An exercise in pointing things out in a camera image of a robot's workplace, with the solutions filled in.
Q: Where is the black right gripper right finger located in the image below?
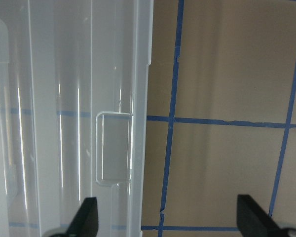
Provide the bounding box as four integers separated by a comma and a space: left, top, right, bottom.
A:
237, 195, 286, 237

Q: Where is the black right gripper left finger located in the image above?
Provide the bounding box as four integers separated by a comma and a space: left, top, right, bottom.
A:
66, 197, 99, 237

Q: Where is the clear plastic box lid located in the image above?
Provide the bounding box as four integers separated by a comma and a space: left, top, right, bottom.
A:
0, 0, 153, 237

